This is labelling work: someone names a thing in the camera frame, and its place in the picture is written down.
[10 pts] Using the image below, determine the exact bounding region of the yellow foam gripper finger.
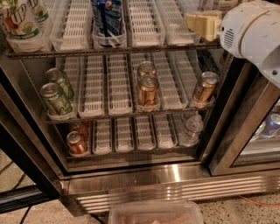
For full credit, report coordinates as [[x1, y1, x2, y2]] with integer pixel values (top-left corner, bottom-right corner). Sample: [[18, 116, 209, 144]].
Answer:
[[184, 10, 222, 41]]

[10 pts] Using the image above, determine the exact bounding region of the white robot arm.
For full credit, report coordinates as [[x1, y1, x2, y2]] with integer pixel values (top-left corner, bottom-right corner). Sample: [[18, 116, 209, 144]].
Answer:
[[184, 1, 280, 88]]

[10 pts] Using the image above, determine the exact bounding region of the white labelled bottle top right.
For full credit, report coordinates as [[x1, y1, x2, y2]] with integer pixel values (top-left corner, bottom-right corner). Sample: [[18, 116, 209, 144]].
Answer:
[[205, 0, 238, 11]]

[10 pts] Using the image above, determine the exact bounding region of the shelf tray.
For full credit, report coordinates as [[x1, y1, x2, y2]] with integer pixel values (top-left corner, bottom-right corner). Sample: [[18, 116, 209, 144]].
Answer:
[[151, 52, 188, 110], [136, 115, 156, 151], [107, 54, 133, 116], [78, 56, 105, 118], [115, 117, 134, 153], [153, 115, 178, 149], [156, 0, 200, 46], [92, 119, 112, 155]]

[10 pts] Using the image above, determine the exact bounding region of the blue Pepsi plastic bottle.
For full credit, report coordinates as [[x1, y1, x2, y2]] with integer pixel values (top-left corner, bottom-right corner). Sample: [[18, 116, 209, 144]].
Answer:
[[91, 0, 125, 47]]

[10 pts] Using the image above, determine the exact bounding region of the clear water bottle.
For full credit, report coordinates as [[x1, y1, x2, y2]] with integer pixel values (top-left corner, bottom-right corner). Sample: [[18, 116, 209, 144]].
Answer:
[[181, 112, 204, 147]]

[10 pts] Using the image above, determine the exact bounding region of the stainless steel fridge cabinet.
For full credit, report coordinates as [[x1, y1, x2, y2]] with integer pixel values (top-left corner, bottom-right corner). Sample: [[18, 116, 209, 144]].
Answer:
[[1, 0, 279, 216]]

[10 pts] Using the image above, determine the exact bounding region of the closed right glass fridge door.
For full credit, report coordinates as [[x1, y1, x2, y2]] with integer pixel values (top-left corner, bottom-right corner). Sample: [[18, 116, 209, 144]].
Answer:
[[209, 61, 280, 176]]

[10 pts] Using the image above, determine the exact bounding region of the rear 7UP bottle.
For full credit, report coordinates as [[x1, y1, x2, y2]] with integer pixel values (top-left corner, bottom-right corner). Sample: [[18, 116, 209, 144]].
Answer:
[[28, 0, 50, 32]]

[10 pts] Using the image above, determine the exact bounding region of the open glass fridge door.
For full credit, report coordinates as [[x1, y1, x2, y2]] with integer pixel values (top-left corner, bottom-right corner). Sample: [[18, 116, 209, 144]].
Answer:
[[0, 71, 62, 214]]

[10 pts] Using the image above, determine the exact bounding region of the right gold soda can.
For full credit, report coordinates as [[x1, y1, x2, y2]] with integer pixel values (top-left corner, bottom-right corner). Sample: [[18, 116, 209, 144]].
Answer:
[[192, 72, 220, 103]]

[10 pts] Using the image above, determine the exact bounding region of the gold soda can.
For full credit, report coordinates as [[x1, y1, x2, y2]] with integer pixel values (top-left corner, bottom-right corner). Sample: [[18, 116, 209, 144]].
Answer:
[[137, 75, 159, 107], [192, 72, 220, 103], [137, 61, 157, 76]]

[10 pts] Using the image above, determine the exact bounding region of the rear gold soda can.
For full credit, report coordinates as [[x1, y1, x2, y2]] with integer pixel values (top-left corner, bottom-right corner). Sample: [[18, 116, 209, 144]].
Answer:
[[137, 61, 157, 76]]

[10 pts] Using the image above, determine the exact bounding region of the front gold soda can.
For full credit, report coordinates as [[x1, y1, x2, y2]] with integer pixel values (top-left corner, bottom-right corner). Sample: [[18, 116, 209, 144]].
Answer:
[[137, 75, 159, 107]]

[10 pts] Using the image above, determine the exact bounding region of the blue can behind right door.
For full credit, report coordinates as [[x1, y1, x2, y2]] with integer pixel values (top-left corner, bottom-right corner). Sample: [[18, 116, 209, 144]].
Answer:
[[260, 112, 280, 138]]

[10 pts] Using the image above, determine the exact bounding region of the rear green soda can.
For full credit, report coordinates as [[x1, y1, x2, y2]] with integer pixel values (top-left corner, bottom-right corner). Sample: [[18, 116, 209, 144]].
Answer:
[[45, 67, 74, 103]]

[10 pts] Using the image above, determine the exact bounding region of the green soda can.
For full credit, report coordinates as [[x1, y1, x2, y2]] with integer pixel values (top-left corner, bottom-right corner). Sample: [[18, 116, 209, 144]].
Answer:
[[39, 82, 73, 116], [45, 67, 74, 103]]

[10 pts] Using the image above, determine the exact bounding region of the rear red soda can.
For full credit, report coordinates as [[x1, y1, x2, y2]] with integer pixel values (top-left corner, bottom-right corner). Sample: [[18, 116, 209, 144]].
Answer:
[[68, 121, 88, 139]]

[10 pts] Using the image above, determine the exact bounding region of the red soda can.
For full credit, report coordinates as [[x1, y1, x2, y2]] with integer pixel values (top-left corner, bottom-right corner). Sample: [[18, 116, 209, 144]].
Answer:
[[66, 131, 88, 156], [68, 121, 88, 139]]

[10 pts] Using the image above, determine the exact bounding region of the front green soda can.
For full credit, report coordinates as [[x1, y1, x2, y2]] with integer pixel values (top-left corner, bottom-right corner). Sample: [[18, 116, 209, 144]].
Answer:
[[39, 82, 73, 116]]

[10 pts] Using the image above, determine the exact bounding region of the front red soda can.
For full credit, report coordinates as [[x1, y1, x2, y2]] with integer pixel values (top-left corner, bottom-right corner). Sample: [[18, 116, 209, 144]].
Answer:
[[66, 131, 88, 156]]

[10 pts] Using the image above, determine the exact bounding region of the clear plastic container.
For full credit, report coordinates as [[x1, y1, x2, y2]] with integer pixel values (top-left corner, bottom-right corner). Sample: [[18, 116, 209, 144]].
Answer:
[[108, 201, 204, 224]]

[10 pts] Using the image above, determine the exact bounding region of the orange cable on floor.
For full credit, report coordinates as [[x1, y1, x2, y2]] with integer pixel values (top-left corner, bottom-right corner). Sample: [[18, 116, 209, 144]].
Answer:
[[238, 194, 280, 208]]

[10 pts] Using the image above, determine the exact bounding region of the middle wire shelf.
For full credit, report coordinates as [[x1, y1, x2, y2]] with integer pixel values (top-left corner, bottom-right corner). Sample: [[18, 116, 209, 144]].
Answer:
[[45, 106, 214, 124]]

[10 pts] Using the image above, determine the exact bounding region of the wire shelf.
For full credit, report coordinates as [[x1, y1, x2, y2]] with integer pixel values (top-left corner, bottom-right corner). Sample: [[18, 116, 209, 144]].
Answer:
[[45, 106, 214, 124], [5, 42, 221, 60]]

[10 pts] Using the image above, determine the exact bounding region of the top wire shelf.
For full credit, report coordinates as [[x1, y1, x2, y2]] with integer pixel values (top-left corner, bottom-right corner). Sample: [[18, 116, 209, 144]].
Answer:
[[5, 42, 221, 60]]

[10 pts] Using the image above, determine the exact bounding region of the black cable on floor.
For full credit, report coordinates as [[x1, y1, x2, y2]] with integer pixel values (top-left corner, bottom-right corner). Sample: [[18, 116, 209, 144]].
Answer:
[[0, 160, 33, 224]]

